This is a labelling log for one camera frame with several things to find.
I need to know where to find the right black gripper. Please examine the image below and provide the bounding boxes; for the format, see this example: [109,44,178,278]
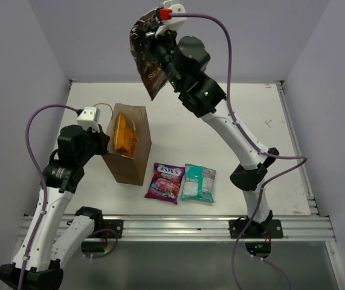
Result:
[137,21,184,91]

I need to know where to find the brown Kettle sea salt chips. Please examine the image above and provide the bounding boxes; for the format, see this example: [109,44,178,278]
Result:
[129,8,167,100]

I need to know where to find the orange Kettle chips bag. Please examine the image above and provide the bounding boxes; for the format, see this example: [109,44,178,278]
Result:
[114,113,137,158]

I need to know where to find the brown paper bag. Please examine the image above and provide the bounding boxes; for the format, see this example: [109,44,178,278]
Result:
[103,103,152,185]

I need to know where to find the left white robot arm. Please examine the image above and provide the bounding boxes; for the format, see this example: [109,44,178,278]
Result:
[0,125,110,289]

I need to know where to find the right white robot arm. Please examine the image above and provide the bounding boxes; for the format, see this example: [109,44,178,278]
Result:
[139,30,279,237]

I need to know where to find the purple Fox's candy bag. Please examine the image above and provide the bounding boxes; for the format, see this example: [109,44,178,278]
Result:
[144,163,185,205]

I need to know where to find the teal candy bag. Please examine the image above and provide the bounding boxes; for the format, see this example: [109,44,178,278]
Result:
[181,164,216,203]

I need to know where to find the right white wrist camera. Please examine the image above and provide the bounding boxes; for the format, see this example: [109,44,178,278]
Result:
[156,0,187,34]

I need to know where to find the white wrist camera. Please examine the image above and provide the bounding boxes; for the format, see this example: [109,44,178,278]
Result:
[156,0,187,34]
[76,106,100,132]

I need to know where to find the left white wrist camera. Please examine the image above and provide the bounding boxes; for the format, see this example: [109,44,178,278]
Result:
[76,106,100,132]

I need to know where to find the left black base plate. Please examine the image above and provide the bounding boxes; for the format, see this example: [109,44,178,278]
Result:
[100,219,124,240]

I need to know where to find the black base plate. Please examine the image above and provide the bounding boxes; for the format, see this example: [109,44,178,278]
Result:
[228,217,284,239]
[100,219,124,240]

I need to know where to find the aluminium mounting rail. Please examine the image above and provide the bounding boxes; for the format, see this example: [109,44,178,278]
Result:
[103,215,335,242]

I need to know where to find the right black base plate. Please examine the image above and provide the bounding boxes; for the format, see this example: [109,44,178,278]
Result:
[228,217,284,239]

